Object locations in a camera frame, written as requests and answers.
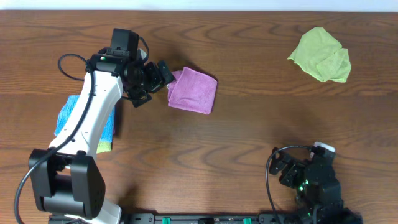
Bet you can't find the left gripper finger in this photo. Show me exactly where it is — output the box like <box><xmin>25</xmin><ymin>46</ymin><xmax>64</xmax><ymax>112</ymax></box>
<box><xmin>129</xmin><ymin>89</ymin><xmax>152</xmax><ymax>108</ymax></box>
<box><xmin>157</xmin><ymin>60</ymin><xmax>175</xmax><ymax>85</ymax></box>

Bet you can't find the purple microfiber cloth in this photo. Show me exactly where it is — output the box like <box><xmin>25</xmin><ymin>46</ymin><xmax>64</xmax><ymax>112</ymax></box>
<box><xmin>167</xmin><ymin>67</ymin><xmax>218</xmax><ymax>114</ymax></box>

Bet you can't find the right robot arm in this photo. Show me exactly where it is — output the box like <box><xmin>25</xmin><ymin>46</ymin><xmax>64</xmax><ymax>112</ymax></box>
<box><xmin>265</xmin><ymin>142</ymin><xmax>363</xmax><ymax>224</ymax></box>

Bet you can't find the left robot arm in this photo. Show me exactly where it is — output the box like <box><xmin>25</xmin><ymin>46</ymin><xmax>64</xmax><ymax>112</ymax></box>
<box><xmin>24</xmin><ymin>51</ymin><xmax>175</xmax><ymax>223</ymax></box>

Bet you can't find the folded blue cloth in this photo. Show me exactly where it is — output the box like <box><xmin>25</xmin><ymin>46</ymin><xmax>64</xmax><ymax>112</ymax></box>
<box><xmin>54</xmin><ymin>95</ymin><xmax>115</xmax><ymax>147</ymax></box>

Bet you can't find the folded green cloth in stack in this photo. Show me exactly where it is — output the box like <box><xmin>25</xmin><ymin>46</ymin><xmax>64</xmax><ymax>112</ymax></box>
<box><xmin>96</xmin><ymin>141</ymin><xmax>112</xmax><ymax>154</ymax></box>

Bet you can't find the crumpled green cloth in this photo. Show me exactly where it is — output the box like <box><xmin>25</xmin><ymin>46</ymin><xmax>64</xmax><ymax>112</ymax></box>
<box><xmin>288</xmin><ymin>27</ymin><xmax>351</xmax><ymax>83</ymax></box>

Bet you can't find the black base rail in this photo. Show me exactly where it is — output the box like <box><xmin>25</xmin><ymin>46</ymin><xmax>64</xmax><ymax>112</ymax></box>
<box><xmin>48</xmin><ymin>212</ymin><xmax>364</xmax><ymax>224</ymax></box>

